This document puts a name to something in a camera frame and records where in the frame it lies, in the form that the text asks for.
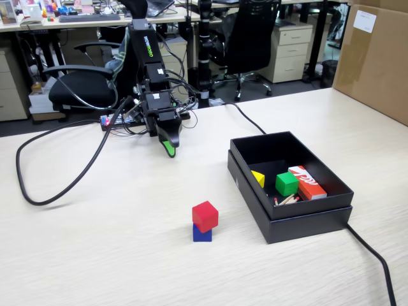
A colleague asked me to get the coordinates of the black cardboard box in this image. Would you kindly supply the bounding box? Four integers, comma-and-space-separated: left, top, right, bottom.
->
229, 130, 355, 221

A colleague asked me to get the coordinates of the stack of white boxes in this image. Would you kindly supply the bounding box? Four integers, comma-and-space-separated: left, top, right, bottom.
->
27, 81, 66, 115

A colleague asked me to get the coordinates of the green wooden cube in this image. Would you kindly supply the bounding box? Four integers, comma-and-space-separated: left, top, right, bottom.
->
275, 172, 300, 197

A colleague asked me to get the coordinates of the beige three-drawer cabinet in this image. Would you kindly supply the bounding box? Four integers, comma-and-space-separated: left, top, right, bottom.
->
259, 22, 313, 84

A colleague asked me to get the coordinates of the beige drawer cabinet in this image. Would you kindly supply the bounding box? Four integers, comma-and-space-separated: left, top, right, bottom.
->
156, 40, 189, 87
0, 47, 31, 122

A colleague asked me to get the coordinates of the red and white matchbox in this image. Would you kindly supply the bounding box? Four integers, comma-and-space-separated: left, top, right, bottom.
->
288, 165, 328, 201

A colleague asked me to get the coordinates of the thick black power cable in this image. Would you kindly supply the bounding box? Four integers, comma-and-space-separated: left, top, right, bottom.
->
219, 101, 398, 306

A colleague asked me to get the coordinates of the black laptop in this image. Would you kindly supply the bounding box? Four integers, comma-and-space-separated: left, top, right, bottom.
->
145, 0, 178, 17

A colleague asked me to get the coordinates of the framed picture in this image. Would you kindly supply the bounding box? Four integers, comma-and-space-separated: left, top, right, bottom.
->
0, 0, 18, 26

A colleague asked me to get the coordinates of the yellow wooden block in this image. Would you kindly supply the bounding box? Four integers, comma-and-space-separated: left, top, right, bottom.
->
251, 170, 266, 189

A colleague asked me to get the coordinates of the small wrist camera board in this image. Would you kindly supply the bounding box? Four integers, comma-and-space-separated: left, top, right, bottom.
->
122, 101, 143, 124

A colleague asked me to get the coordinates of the black mesh office chair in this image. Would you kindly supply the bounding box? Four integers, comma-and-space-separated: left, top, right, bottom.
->
210, 0, 281, 102

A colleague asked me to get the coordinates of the red wooden cube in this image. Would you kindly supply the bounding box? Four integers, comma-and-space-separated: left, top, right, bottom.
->
191, 200, 219, 233

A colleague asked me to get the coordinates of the beige desk telephone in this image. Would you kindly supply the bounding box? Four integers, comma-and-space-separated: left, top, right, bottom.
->
18, 17, 44, 27

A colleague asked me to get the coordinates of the black office chair with armrests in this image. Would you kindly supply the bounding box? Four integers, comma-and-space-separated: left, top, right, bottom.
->
43, 0, 149, 122

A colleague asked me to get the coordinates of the black vertical stand pole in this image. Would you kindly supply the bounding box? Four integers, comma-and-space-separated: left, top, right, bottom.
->
197, 0, 213, 108

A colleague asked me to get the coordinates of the thick black sleeved cable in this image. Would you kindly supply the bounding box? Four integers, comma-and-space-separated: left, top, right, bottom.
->
15, 97, 133, 207

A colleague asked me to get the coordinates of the black open box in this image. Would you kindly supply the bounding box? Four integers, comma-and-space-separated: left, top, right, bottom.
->
227, 149, 354, 245

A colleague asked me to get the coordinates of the controller board with red LED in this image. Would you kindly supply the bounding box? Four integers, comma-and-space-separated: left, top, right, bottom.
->
99, 114, 127, 132

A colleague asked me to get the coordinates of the black computer keyboard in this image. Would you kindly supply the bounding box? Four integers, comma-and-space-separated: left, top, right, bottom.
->
59, 13, 122, 23

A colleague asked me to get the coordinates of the striped gray green garment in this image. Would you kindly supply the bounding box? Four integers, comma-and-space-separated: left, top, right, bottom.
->
105, 31, 131, 85

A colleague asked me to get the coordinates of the light wood office desk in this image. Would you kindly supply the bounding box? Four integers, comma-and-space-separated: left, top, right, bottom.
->
0, 6, 201, 33

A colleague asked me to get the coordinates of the large brown cardboard box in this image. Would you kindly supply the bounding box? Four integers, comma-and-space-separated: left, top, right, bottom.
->
331, 0, 408, 127

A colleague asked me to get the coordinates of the black waste bin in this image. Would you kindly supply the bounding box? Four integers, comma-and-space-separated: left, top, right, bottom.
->
320, 59, 339, 89

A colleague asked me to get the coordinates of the blue wooden cube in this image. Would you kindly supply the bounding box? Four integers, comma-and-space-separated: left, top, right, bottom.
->
192, 222, 213, 243

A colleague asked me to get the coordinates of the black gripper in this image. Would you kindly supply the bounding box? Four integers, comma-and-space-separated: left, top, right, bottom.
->
142, 107, 184, 159

